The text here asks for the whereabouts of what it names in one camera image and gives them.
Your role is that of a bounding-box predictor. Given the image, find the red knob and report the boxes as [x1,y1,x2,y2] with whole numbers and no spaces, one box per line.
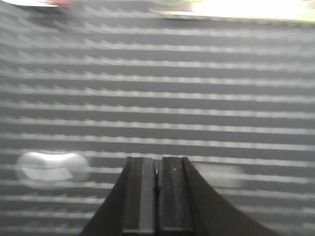
[37,0,74,7]

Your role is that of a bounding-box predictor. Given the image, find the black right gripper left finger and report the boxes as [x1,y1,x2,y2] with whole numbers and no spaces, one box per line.
[80,157,157,236]

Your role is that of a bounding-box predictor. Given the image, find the white knob on pegboard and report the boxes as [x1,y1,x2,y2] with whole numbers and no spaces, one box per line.
[15,151,90,184]

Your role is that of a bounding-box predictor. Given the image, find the black perforated pegboard panel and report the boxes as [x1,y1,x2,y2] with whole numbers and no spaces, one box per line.
[0,0,315,236]

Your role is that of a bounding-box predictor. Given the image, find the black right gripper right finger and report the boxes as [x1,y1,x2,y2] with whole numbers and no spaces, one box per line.
[157,157,277,236]

